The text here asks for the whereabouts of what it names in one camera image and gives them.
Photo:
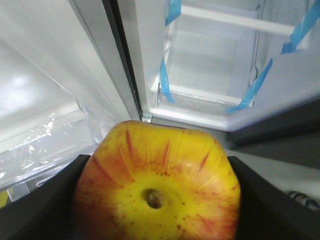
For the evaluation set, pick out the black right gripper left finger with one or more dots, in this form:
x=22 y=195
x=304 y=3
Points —
x=45 y=213

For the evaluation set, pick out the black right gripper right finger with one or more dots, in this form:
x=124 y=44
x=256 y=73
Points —
x=266 y=213

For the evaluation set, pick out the red yellow apple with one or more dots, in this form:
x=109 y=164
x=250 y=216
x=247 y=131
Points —
x=151 y=182

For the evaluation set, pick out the fridge door white inside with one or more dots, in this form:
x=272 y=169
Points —
x=63 y=86

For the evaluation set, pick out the dark grey fridge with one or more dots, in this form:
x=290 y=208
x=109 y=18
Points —
x=247 y=67

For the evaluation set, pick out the blue tape strip left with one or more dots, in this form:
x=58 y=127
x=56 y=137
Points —
x=174 y=11

